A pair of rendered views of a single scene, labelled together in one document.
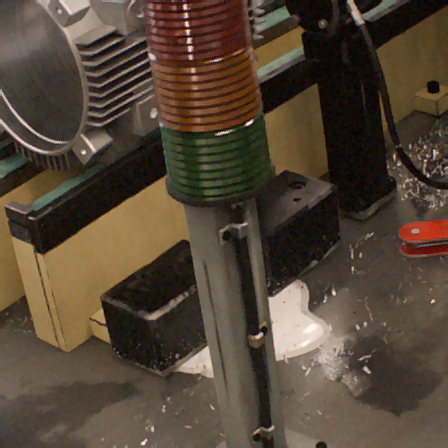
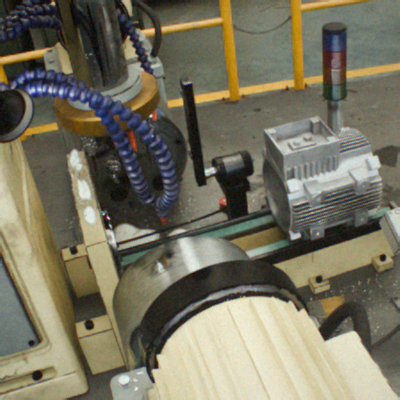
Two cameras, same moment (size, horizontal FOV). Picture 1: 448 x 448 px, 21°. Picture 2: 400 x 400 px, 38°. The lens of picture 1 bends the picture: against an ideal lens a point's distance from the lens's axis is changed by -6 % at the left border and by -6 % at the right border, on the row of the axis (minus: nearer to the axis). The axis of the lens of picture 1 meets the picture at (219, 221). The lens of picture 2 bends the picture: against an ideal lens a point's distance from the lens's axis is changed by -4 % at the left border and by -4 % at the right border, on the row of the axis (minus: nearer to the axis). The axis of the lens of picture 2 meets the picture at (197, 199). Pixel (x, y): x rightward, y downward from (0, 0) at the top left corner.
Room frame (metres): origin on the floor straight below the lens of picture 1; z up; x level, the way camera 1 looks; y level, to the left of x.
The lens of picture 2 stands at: (1.99, 0.39, 1.79)
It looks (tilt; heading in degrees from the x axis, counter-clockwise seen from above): 38 degrees down; 213
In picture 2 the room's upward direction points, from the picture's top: 9 degrees counter-clockwise
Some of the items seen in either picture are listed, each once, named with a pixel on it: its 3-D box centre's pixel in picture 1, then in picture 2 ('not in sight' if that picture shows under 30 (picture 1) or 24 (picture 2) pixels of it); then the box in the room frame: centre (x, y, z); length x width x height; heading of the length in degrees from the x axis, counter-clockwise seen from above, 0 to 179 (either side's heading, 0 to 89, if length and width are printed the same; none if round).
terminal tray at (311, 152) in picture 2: not in sight; (302, 149); (1.04, 0.04, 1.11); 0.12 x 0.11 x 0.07; 134
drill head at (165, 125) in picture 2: not in sight; (124, 137); (1.02, -0.41, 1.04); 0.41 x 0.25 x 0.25; 44
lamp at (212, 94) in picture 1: (205, 76); (334, 71); (0.67, 0.00, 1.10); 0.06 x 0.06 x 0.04
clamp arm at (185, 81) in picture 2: not in sight; (195, 133); (1.07, -0.18, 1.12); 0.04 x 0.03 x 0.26; 134
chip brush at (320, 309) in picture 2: not in sight; (302, 313); (1.19, 0.09, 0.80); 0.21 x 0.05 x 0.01; 126
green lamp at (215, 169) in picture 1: (215, 145); (334, 87); (0.67, 0.00, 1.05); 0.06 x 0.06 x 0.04
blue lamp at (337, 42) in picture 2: not in sight; (334, 37); (0.67, 0.00, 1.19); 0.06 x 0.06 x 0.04
